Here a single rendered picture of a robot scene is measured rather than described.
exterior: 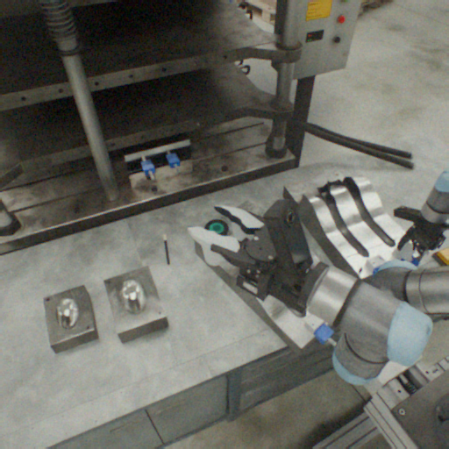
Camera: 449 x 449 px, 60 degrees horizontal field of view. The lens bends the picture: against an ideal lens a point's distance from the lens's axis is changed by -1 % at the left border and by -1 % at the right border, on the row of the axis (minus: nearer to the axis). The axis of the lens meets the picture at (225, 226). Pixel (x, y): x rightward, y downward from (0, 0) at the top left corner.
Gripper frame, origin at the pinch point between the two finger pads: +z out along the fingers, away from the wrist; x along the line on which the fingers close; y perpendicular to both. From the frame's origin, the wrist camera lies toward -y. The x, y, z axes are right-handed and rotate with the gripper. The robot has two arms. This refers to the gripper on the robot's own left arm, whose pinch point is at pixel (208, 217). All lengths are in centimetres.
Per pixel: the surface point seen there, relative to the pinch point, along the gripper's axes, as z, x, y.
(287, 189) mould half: 18, 79, 49
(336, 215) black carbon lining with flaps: -4, 73, 46
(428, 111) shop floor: 1, 334, 101
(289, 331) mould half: -12, 28, 57
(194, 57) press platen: 59, 71, 7
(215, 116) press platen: 55, 80, 32
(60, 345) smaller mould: 40, -13, 64
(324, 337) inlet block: -21, 32, 55
